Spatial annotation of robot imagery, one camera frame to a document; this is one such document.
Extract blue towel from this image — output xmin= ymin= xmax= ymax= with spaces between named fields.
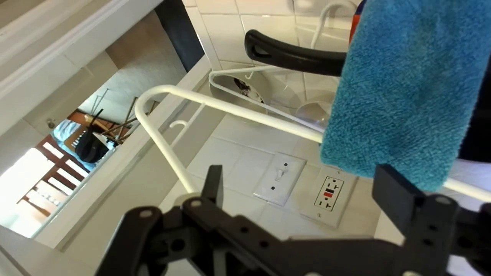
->
xmin=319 ymin=0 xmax=491 ymax=195

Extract white upper cabinets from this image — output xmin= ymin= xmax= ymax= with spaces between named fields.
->
xmin=0 ymin=0 xmax=227 ymax=276

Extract blue and red foil box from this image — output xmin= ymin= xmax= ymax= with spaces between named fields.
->
xmin=348 ymin=0 xmax=366 ymax=43

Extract light blue cloth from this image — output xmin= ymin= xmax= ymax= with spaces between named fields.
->
xmin=50 ymin=119 xmax=87 ymax=158

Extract white wall power outlet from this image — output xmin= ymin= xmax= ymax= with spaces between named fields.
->
xmin=299 ymin=173 xmax=358 ymax=228

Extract brown wooden chair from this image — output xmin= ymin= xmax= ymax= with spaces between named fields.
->
xmin=16 ymin=109 xmax=134 ymax=216

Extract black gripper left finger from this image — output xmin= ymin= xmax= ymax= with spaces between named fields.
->
xmin=96 ymin=164 xmax=288 ymax=276

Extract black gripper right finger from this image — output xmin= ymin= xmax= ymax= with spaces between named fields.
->
xmin=371 ymin=162 xmax=491 ymax=276

